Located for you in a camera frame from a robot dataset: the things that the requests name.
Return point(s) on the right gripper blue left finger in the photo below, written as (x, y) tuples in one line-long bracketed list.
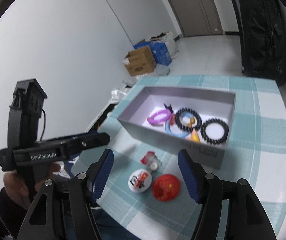
[(100, 174)]

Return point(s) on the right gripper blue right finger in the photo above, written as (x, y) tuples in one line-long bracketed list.
[(192, 174)]

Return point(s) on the red round badge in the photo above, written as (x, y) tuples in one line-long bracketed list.
[(166, 187)]

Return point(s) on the white round pin badge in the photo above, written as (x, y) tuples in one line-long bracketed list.
[(139, 181)]

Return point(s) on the red white clip charm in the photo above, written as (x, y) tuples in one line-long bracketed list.
[(151, 161)]

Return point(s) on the person's left hand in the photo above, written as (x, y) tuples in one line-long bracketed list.
[(17, 190)]

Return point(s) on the grey phone box lid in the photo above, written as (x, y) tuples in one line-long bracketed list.
[(164, 117)]

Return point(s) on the clear plastic wrapped package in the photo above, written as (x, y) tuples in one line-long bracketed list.
[(118, 95)]

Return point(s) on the grey plastic parcel bags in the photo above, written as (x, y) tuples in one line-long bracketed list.
[(162, 70)]

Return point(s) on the brown cardboard box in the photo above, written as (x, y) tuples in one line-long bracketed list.
[(140, 61)]

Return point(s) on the blue cardboard box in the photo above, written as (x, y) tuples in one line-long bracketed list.
[(159, 51)]

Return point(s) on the black backpack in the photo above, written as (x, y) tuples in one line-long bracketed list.
[(264, 40)]

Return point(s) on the white sack with black items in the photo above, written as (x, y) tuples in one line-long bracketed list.
[(168, 39)]

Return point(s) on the grey door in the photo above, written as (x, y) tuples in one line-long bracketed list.
[(197, 17)]

